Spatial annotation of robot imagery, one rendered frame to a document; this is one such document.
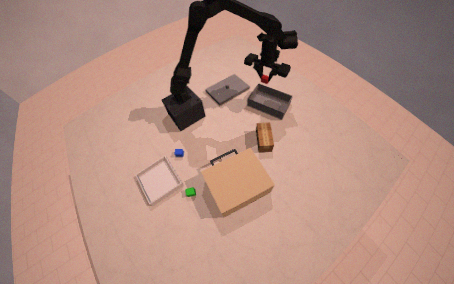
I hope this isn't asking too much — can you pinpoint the small green block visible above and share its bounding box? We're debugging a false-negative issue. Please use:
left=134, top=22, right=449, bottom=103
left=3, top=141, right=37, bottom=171
left=185, top=187, right=196, bottom=197

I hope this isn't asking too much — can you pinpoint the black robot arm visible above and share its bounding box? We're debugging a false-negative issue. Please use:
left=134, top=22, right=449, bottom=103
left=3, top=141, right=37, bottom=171
left=170, top=0, right=298, bottom=105

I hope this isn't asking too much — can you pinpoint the small blue block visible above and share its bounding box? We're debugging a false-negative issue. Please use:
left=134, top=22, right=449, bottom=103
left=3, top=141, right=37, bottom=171
left=174, top=149, right=184, bottom=157

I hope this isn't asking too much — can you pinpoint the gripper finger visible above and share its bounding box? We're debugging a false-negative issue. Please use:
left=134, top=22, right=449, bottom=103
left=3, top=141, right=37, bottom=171
left=268, top=70, right=277, bottom=82
left=253, top=65, right=263, bottom=79

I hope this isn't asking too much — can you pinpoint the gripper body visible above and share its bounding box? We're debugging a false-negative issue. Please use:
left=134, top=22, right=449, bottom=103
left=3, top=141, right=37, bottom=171
left=244, top=50, right=291, bottom=78

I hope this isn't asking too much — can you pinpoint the red block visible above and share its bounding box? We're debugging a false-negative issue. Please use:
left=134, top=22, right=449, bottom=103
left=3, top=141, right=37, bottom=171
left=261, top=75, right=269, bottom=84

